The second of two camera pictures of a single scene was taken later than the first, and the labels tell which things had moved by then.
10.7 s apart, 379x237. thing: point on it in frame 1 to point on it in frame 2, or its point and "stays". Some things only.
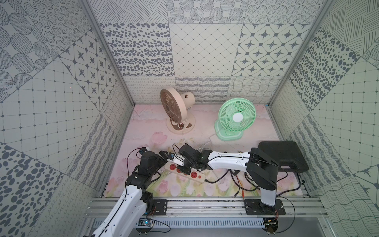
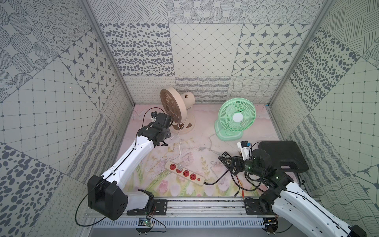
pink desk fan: (176, 106) stays
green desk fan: (235, 116) stays
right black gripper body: (187, 166) to (241, 166)
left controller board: (144, 225) stays
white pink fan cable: (183, 134) to (179, 168)
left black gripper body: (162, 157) to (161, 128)
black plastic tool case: (287, 154) stays
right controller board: (271, 224) stays
